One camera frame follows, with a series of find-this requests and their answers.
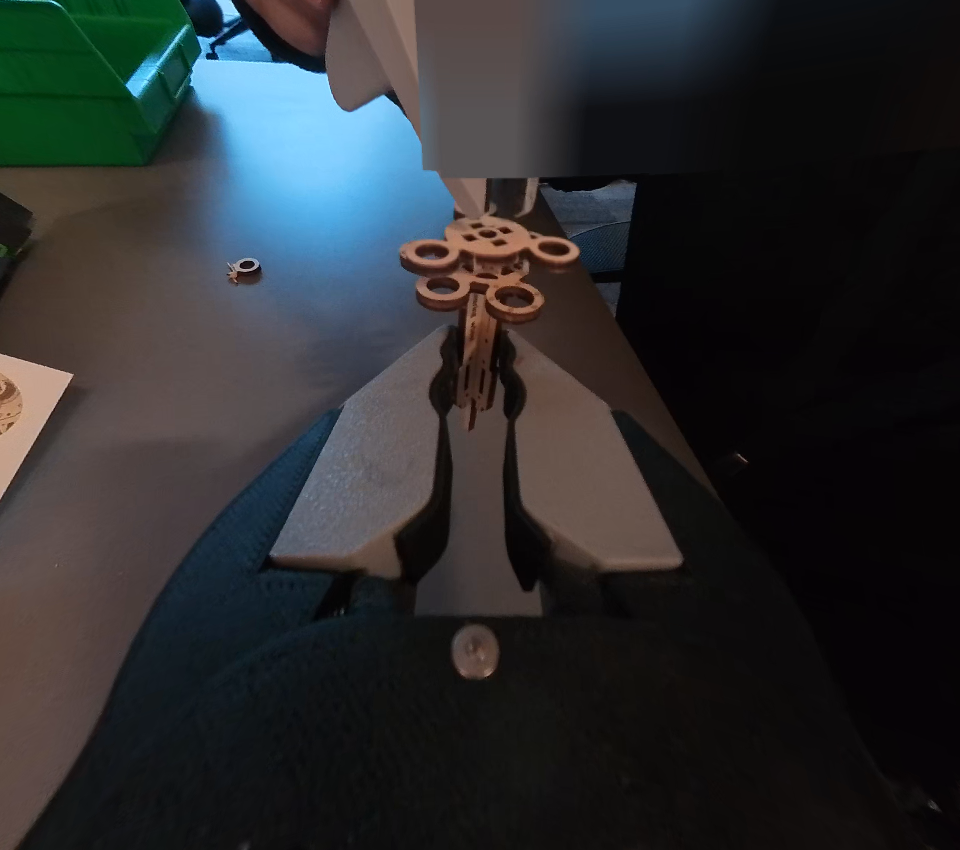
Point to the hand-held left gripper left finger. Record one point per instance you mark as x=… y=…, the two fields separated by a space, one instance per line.
x=367 y=475

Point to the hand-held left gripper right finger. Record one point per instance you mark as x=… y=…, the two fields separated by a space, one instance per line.
x=585 y=482

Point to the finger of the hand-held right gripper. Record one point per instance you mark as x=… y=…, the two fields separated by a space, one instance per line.
x=375 y=2
x=514 y=197

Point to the wooden model assembly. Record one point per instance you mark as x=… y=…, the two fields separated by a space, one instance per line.
x=487 y=238

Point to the black office chair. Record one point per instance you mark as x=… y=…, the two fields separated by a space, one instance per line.
x=202 y=6

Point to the green plastic storage bin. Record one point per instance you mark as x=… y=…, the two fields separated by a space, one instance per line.
x=75 y=114

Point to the white gear picture sheet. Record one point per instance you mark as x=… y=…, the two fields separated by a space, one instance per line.
x=26 y=415

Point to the black printed package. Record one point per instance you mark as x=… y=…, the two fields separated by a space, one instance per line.
x=11 y=234

